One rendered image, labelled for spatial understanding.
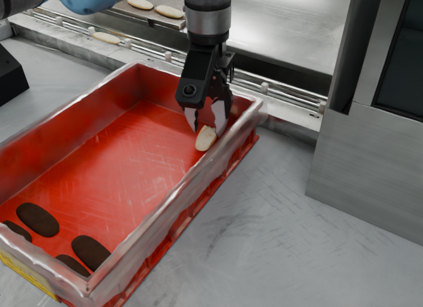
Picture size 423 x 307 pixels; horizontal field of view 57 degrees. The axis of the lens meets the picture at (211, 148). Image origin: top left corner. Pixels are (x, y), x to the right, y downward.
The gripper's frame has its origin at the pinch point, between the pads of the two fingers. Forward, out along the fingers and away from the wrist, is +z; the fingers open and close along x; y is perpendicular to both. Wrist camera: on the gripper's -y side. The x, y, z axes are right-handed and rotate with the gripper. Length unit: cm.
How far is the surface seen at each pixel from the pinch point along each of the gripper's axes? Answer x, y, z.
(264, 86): -7.8, 19.1, -0.4
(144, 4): 35, 47, -5
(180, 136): 6.1, 1.6, 4.0
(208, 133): -0.3, 0.9, 1.3
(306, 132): -18.8, 7.4, 1.5
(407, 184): -34.5, -10.8, -6.0
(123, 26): 44, 49, 4
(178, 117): 9.0, 7.4, 3.9
